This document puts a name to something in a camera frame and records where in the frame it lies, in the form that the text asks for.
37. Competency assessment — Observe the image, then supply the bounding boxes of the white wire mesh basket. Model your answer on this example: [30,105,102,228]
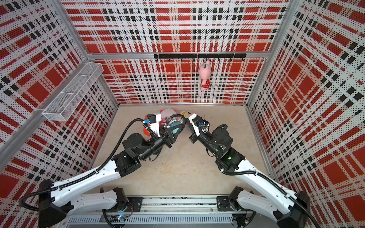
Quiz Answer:
[42,62,103,121]

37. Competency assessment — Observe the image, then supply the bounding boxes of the pink hanging plush toy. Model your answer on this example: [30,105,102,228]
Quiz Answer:
[198,60,212,91]

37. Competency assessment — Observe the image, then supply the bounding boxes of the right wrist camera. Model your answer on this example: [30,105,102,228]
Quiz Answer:
[188,114,210,136]

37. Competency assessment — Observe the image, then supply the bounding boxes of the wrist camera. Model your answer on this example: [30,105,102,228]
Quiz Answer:
[144,113,162,137]
[188,114,210,136]

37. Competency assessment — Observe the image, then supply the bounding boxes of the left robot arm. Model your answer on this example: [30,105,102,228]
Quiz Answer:
[19,114,186,228]

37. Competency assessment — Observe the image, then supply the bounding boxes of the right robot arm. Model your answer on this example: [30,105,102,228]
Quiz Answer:
[188,120,319,228]

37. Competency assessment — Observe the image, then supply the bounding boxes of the pink striped plush doll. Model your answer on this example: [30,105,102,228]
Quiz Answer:
[160,108,177,126]

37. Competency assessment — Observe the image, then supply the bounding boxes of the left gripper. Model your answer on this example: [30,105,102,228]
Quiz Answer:
[139,122,182,162]

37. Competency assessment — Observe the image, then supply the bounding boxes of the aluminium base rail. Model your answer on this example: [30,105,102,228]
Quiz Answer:
[56,192,284,228]

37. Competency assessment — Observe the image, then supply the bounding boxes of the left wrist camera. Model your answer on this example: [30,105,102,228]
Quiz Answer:
[144,113,162,137]

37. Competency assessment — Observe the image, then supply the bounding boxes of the black hook rail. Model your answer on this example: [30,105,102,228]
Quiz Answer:
[154,53,247,61]

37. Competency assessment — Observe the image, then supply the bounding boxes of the orange plush toy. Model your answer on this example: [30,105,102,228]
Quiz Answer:
[143,115,150,137]

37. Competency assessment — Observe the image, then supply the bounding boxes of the teal charger bottom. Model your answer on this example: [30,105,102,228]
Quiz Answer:
[172,126,181,135]

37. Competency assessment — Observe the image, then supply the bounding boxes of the black cable bottom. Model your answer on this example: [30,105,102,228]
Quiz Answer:
[163,113,188,135]

